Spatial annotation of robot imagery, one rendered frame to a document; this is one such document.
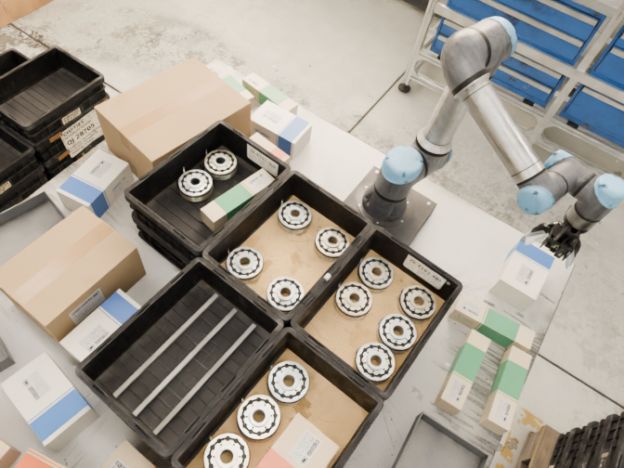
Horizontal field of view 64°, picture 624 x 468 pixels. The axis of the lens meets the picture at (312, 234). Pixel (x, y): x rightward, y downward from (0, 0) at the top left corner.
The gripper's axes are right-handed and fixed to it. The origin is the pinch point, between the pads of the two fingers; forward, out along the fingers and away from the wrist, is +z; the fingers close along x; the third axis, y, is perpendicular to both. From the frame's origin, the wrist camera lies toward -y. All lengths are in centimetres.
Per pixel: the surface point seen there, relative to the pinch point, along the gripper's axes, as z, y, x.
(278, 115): 9, -2, -100
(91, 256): 2, 80, -103
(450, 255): 18.3, 5.5, -21.9
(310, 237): 5, 36, -60
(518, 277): 9.3, 5.7, -1.4
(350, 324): 5, 53, -35
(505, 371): 12.1, 35.0, 7.3
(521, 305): 15.0, 10.1, 4.2
